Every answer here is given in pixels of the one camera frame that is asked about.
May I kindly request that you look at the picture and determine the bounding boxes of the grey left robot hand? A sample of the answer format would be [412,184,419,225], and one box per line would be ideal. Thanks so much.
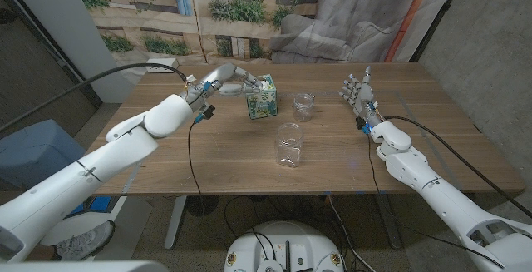
[182,62,265,113]

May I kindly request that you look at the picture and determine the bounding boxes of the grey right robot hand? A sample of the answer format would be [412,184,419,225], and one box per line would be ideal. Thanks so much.
[338,65,386,130]

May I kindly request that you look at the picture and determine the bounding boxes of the teal floral tissue box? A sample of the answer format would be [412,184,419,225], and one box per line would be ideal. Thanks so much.
[244,73,278,121]

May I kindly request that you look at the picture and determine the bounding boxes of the white power strip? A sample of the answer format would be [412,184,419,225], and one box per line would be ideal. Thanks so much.
[145,57,180,74]

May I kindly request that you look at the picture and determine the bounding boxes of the small clear glass jar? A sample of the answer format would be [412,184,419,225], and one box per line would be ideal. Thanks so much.
[293,92,316,123]

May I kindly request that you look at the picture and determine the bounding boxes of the printed fabric backdrop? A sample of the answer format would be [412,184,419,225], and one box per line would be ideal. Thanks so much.
[68,0,463,82]

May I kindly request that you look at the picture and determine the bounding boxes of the large clear plastic cup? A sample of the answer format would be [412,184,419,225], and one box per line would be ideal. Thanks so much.
[273,122,305,169]

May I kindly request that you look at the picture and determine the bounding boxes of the black backdrop stand pole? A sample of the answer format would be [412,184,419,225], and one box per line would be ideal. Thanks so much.
[409,0,469,63]

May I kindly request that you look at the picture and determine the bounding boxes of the grey table leg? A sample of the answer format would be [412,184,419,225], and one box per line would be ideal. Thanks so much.
[376,192,402,250]

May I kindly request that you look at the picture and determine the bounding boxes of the black round floor fan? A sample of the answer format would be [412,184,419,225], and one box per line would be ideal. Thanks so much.
[185,195,220,218]

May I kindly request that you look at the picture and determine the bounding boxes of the white table leg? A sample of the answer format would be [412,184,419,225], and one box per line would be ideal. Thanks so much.
[164,195,188,251]

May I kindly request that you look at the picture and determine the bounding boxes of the white robot torso base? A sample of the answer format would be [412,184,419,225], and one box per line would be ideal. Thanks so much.
[223,220,345,272]

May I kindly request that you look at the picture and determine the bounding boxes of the blue-grey ottoman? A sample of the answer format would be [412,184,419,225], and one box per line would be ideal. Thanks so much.
[0,118,87,194]

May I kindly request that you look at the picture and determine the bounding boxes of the grey sneaker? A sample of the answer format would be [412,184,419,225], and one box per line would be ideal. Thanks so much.
[56,220,116,261]

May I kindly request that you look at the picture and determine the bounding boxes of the white robot chest edge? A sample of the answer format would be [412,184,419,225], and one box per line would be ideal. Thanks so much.
[0,260,170,272]

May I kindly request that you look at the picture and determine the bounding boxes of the person's bare leg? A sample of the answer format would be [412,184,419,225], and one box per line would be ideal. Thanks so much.
[24,245,59,263]

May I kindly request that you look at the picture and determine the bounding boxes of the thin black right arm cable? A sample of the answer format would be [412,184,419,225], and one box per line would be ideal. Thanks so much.
[366,133,506,270]

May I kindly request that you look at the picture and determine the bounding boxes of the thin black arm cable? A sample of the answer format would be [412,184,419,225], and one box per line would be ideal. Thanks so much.
[366,133,506,270]
[186,120,204,200]

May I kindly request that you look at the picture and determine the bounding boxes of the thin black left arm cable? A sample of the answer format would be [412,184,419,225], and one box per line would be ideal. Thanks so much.
[186,120,204,200]

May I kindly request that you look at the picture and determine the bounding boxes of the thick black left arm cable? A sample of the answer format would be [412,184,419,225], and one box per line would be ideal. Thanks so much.
[0,62,190,134]

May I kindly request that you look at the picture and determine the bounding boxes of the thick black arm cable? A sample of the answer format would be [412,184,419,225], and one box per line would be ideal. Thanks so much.
[382,115,532,219]
[0,62,190,134]

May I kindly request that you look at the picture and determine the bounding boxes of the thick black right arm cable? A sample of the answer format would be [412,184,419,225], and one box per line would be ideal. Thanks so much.
[382,115,532,219]

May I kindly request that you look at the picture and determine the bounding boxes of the grey floor cable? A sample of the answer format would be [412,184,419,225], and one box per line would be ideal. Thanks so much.
[327,195,377,272]

